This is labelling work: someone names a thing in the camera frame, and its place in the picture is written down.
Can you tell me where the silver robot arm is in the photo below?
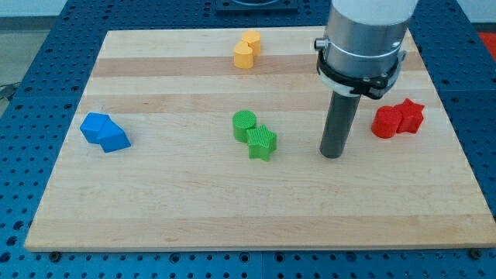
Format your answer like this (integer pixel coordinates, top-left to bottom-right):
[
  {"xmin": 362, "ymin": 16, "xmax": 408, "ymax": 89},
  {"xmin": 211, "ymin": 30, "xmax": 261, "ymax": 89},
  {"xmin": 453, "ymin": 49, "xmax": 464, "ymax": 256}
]
[{"xmin": 314, "ymin": 0, "xmax": 418, "ymax": 78}]

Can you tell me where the green star block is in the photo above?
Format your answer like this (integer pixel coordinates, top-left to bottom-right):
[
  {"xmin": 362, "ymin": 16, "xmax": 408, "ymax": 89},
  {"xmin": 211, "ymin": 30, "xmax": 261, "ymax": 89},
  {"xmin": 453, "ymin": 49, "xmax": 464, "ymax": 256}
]
[{"xmin": 246, "ymin": 125, "xmax": 277, "ymax": 161}]

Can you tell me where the green circle block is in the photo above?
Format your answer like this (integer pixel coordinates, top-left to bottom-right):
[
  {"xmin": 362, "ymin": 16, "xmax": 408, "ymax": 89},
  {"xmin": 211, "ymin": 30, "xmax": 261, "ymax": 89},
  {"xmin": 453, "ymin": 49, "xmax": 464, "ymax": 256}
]
[{"xmin": 232, "ymin": 110, "xmax": 257, "ymax": 143}]

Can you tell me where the red circle block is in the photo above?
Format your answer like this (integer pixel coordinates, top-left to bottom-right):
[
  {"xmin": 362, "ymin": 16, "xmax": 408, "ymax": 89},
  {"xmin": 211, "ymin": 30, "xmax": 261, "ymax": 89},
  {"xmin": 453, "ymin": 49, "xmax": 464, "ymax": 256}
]
[{"xmin": 371, "ymin": 106, "xmax": 402, "ymax": 139}]

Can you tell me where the red star block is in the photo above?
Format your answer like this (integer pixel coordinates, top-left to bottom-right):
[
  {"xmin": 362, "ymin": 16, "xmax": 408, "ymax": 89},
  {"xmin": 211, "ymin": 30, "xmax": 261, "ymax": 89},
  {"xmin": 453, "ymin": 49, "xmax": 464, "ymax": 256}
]
[{"xmin": 394, "ymin": 98, "xmax": 425, "ymax": 133}]

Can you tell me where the wooden board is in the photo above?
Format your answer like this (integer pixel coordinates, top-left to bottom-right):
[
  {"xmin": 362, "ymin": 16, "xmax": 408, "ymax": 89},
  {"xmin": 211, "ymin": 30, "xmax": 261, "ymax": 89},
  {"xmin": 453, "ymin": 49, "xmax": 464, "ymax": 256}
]
[{"xmin": 25, "ymin": 26, "xmax": 495, "ymax": 252}]

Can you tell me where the yellow heart block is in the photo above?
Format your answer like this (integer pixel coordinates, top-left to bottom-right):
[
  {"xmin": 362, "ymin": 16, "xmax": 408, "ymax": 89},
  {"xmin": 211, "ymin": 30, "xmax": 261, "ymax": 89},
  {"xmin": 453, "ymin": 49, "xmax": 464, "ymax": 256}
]
[{"xmin": 233, "ymin": 41, "xmax": 253, "ymax": 69}]

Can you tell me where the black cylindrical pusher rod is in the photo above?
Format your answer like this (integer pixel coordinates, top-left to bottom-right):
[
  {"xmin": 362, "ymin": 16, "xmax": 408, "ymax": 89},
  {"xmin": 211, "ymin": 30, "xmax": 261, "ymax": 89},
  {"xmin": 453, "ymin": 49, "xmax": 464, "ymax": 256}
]
[{"xmin": 319, "ymin": 92, "xmax": 361, "ymax": 159}]

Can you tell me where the yellow hexagon block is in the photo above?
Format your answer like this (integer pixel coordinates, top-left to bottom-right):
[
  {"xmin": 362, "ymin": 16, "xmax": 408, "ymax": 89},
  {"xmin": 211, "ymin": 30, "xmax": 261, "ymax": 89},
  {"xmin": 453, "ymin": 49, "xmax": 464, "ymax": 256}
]
[{"xmin": 242, "ymin": 30, "xmax": 261, "ymax": 56}]

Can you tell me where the blue pentagon block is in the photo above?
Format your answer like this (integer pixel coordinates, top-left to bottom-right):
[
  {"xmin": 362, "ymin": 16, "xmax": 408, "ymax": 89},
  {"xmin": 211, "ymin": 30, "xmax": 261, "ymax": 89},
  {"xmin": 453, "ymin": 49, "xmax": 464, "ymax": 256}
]
[{"xmin": 96, "ymin": 119, "xmax": 131, "ymax": 153}]

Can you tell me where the blue cube block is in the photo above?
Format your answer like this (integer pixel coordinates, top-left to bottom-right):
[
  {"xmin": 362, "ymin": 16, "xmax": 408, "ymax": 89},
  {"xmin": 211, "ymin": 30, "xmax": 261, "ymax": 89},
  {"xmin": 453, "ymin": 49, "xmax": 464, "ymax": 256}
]
[{"xmin": 80, "ymin": 112, "xmax": 109, "ymax": 144}]

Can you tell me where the black clamp ring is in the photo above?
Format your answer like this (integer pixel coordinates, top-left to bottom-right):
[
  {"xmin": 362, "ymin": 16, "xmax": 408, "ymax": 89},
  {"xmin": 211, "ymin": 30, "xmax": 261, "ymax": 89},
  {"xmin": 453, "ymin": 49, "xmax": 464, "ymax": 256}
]
[{"xmin": 315, "ymin": 49, "xmax": 406, "ymax": 101}]

